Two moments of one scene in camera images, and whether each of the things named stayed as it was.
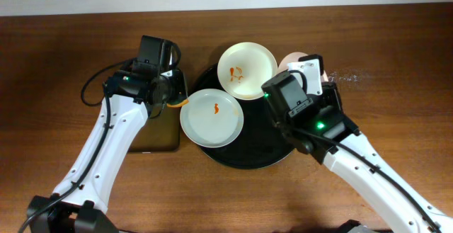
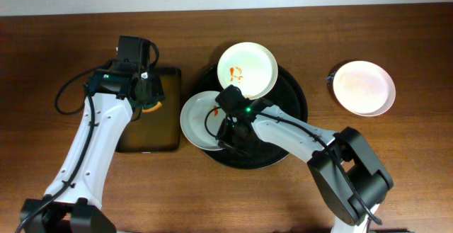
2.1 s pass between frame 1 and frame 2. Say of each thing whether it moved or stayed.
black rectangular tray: stayed
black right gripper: moved
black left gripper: moved
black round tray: stayed
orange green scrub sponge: moved
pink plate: moved
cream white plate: stayed
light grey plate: stayed
